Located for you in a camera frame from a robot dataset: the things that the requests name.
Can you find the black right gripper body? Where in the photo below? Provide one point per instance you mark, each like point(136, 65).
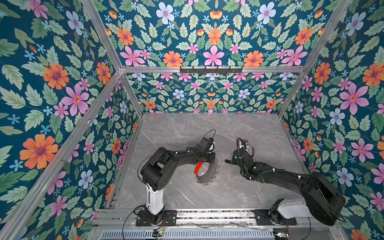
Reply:
point(234, 162)

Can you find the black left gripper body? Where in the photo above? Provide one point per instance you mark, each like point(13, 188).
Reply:
point(209, 157)

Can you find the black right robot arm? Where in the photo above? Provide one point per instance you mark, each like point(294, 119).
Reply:
point(319, 198)

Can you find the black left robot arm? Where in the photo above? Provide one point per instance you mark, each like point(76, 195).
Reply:
point(159, 169)

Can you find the aluminium horizontal back bar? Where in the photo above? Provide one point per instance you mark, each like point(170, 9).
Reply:
point(219, 70)

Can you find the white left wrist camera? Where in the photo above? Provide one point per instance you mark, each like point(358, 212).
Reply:
point(212, 146)

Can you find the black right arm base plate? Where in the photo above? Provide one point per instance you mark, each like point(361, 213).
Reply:
point(267, 218)

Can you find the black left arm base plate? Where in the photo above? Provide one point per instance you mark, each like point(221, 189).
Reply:
point(156, 217)

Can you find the aluminium corner post right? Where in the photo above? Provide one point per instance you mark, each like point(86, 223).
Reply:
point(330, 27)

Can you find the aluminium corner post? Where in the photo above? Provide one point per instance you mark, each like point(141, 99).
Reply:
point(330, 27)
point(99, 26)

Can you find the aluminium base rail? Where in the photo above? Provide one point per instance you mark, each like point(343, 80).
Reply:
point(203, 218)

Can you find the white perforated cable tray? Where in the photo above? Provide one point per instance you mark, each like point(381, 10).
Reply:
point(188, 234)

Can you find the aluminium corner post left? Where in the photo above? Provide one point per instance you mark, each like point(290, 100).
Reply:
point(99, 26)

